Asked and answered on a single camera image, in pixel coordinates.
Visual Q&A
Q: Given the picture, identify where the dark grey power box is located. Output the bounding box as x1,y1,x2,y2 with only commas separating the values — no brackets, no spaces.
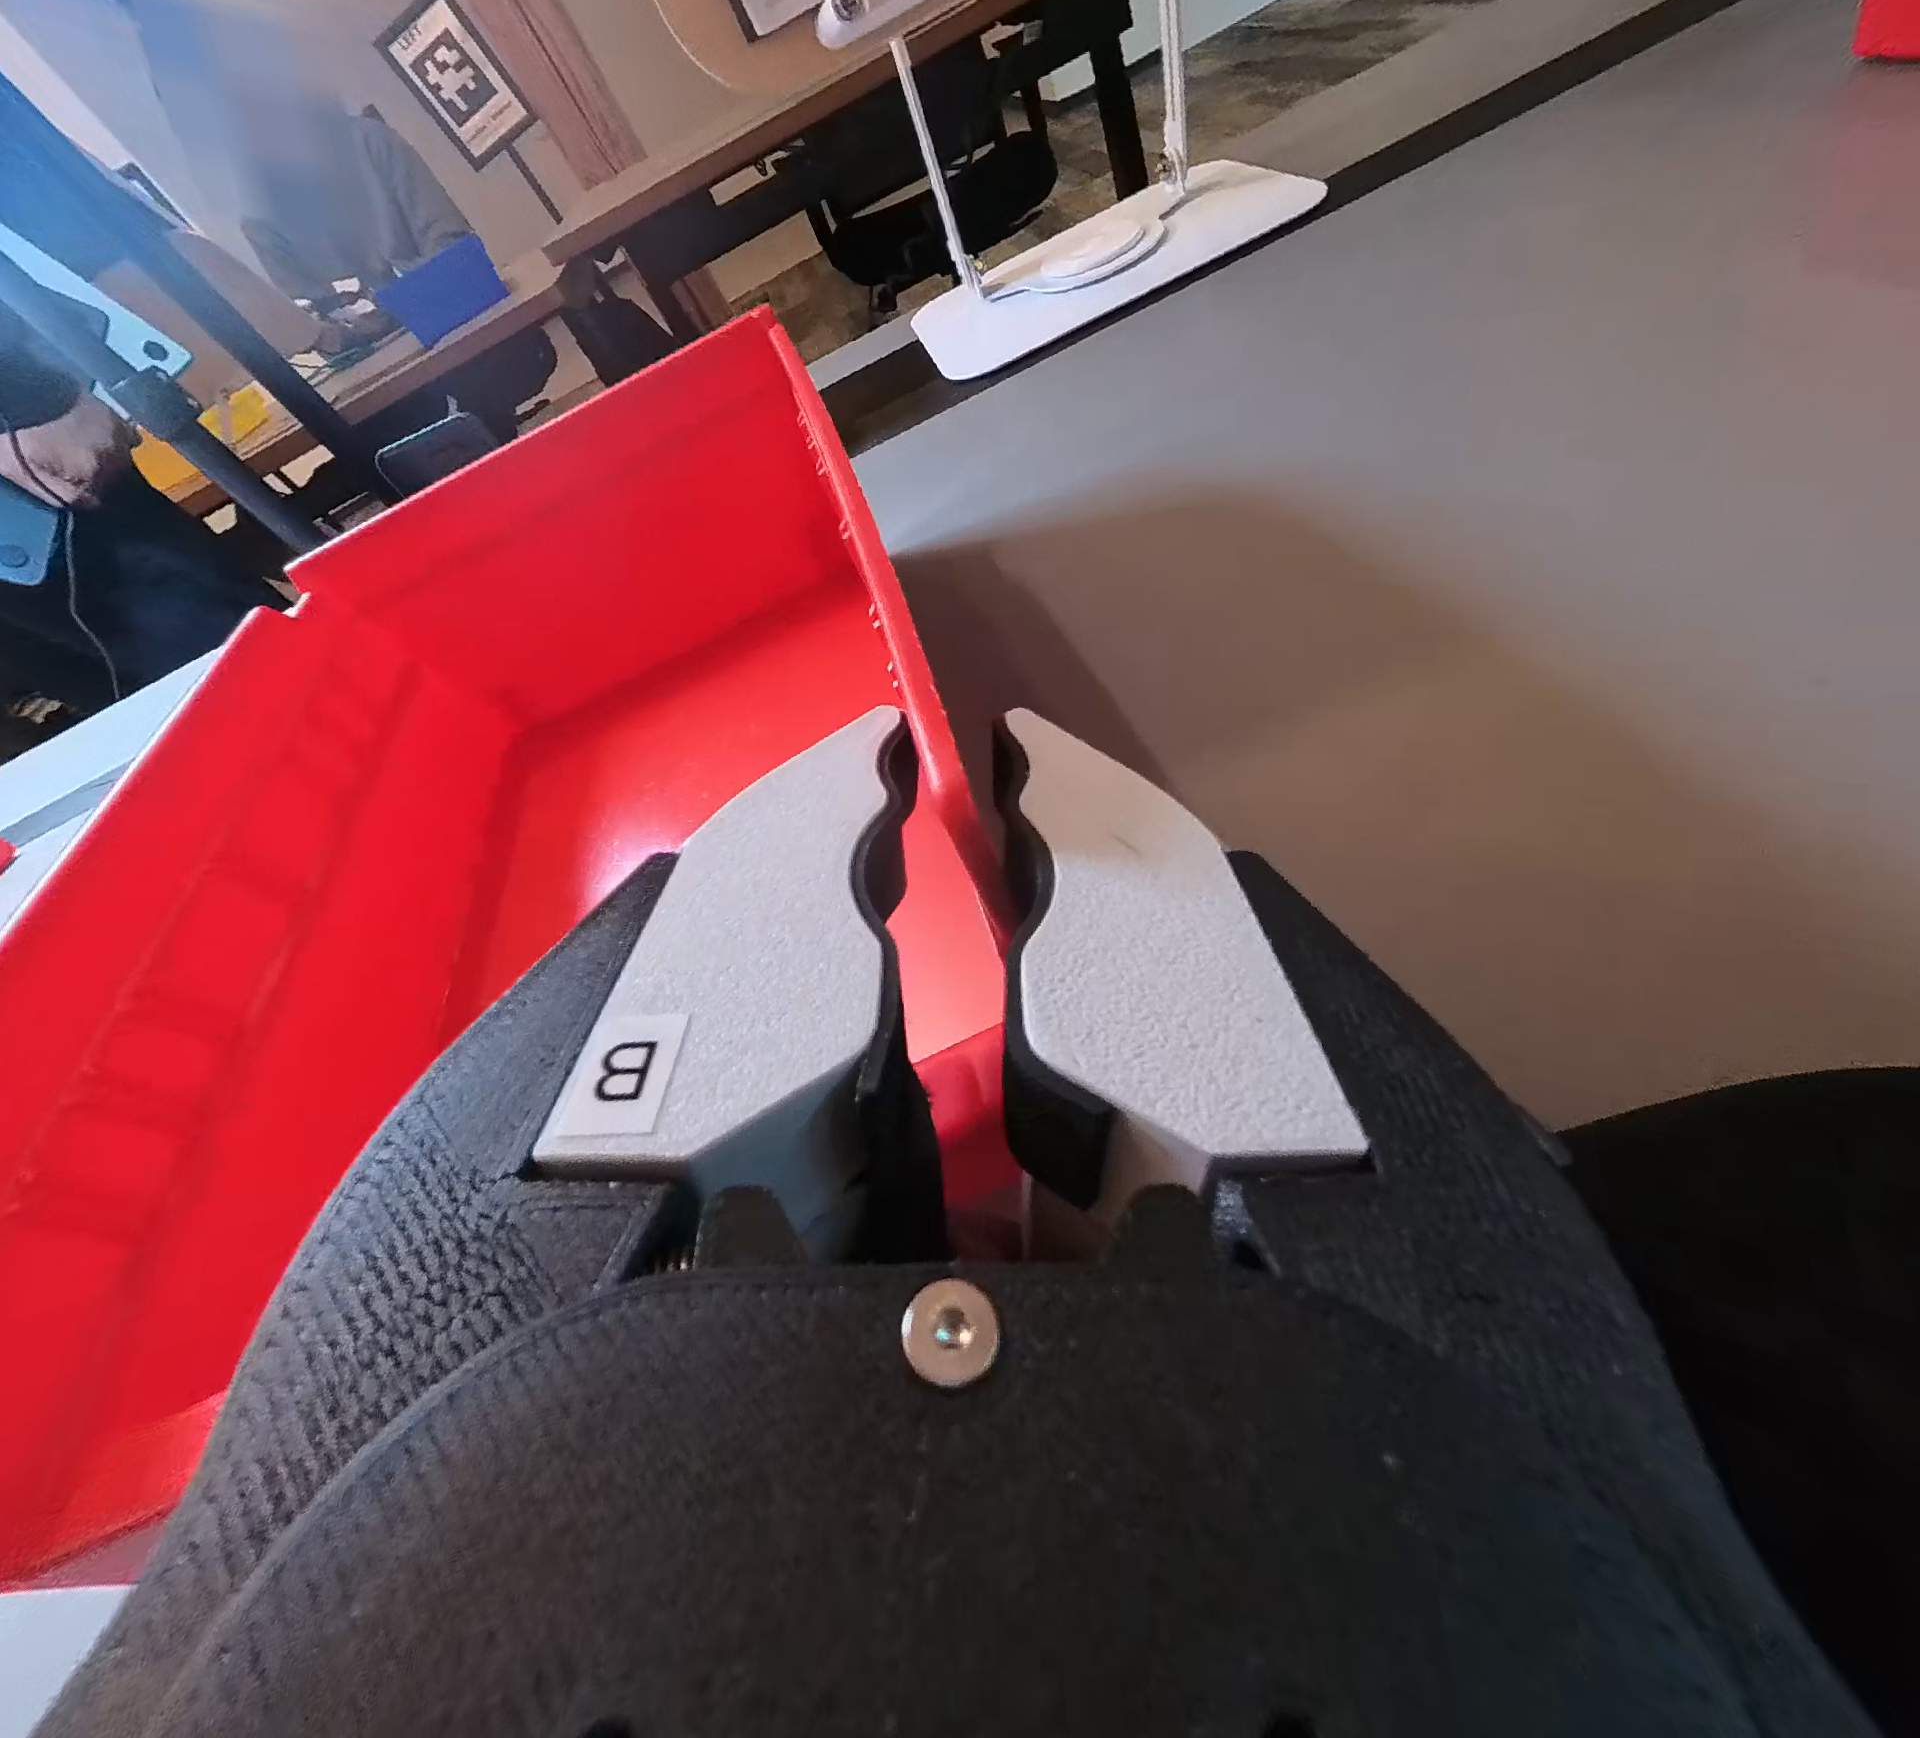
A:
376,413,500,499

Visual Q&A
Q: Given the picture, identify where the black light stand pole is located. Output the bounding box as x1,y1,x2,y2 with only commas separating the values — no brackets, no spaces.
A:
0,248,331,556

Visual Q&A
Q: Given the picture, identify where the white sign stand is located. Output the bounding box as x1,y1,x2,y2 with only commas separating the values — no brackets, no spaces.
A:
911,0,1329,382

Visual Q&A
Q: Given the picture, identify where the black foam pad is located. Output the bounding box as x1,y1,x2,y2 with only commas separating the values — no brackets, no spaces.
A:
1561,1068,1920,1738

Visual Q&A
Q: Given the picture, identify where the blue storage bin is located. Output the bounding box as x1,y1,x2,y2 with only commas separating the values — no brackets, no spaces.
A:
371,235,512,348

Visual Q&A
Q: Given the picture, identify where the black office chair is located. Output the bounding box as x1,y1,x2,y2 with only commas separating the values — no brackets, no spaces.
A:
809,43,1061,307

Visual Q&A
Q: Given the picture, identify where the white sign black pattern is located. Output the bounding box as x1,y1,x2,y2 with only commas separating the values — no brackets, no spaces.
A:
376,0,564,223

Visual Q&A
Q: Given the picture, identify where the red divided plastic bin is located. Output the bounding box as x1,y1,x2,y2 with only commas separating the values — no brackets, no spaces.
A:
0,305,1008,1590

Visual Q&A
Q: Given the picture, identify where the wooden workbench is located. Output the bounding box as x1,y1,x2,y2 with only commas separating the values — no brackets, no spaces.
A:
164,268,568,497

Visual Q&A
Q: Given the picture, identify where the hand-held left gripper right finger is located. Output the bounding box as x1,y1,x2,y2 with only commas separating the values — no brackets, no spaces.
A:
991,706,1371,1262

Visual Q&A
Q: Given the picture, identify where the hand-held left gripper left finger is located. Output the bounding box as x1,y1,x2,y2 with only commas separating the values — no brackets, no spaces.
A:
533,706,946,1267

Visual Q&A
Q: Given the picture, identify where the yellow storage bin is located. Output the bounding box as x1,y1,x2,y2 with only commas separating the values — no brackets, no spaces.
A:
131,391,272,497

